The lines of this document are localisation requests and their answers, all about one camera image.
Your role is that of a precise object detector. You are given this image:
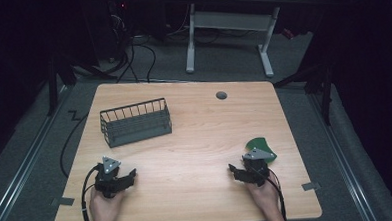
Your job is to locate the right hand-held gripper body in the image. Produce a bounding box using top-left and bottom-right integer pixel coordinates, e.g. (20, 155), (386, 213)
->
(241, 146), (278, 189)

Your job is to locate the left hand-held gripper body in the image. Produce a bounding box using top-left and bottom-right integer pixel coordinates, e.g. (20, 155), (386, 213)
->
(92, 155), (129, 200)

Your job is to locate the person's right hand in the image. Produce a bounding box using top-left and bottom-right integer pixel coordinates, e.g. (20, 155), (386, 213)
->
(245, 175), (283, 221)

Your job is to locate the person's left hand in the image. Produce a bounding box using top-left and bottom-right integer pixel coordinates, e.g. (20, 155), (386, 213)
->
(88, 186), (127, 221)

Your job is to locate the green leaf-shaped piece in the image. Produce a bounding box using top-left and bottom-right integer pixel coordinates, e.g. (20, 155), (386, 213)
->
(244, 136), (278, 165)

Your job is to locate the grey tape strip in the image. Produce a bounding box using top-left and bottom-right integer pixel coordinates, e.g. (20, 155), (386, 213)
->
(300, 181), (323, 192)
(50, 196), (76, 208)

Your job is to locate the black metal stand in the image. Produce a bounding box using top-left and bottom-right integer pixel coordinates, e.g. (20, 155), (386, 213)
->
(43, 50), (80, 117)
(272, 62), (337, 129)

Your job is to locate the white-framed wooden desk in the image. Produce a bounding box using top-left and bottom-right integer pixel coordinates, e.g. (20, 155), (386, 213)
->
(181, 0), (327, 82)

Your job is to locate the black computer tower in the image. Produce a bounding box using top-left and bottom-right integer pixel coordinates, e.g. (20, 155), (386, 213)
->
(107, 0), (135, 60)

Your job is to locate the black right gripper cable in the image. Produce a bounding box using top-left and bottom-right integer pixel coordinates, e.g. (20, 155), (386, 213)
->
(267, 167), (288, 221)

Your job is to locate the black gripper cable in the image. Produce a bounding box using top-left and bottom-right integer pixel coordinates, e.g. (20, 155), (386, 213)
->
(267, 167), (288, 221)
(78, 164), (105, 221)

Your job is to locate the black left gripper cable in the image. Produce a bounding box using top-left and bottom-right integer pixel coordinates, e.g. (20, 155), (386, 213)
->
(78, 164), (105, 221)

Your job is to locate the grey wire basket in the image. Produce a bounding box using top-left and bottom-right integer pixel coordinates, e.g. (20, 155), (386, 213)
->
(98, 97), (174, 150)

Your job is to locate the black floor cable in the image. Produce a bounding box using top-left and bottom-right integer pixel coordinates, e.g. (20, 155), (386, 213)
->
(57, 109), (92, 179)

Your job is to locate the metal floor rail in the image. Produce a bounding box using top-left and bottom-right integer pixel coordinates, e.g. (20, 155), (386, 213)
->
(307, 91), (379, 221)
(0, 84), (77, 221)

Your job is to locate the bundle of black floor cables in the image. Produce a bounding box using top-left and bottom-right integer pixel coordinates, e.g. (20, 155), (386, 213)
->
(106, 11), (159, 85)

